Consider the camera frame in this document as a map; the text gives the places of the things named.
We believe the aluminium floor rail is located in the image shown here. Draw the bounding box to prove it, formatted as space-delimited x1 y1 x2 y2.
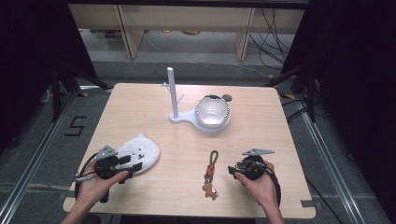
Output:
0 91 78 224
294 98 366 224

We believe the light wooden shelf unit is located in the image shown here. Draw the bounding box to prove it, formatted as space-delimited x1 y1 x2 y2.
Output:
67 3 306 62

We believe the white branched hanger stand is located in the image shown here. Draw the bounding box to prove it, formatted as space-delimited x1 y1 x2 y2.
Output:
160 66 232 135

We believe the bundle of black cables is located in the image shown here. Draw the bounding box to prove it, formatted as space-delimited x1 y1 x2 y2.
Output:
247 7 297 71

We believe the person's left hand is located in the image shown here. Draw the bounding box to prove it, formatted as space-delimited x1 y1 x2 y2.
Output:
76 162 129 206

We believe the white plush animal pouch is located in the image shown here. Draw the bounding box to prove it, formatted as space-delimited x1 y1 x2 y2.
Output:
116 133 162 175

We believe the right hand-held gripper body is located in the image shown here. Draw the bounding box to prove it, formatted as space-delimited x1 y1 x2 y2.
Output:
236 148 276 181

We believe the person's right hand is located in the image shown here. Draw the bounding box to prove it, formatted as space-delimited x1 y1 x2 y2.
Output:
234 161 280 209

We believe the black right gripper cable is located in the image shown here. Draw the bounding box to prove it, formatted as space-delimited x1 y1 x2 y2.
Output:
264 167 282 208

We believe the green cord keychain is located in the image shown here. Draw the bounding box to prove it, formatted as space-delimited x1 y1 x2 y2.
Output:
202 149 220 202

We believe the black metal stand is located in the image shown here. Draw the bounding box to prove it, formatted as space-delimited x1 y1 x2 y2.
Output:
50 62 110 123
263 64 319 123

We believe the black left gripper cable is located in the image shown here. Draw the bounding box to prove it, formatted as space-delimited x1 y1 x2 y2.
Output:
74 151 98 200

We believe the black curtain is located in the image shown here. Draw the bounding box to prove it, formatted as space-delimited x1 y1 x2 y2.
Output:
280 0 396 216
0 0 98 153

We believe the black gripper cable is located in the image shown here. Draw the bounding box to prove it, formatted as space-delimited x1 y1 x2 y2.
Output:
264 167 282 208
74 151 98 200

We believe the white bowl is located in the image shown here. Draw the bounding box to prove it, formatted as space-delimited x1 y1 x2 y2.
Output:
194 94 231 130

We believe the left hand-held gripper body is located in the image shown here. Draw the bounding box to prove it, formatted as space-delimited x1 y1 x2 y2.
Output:
92 145 125 203

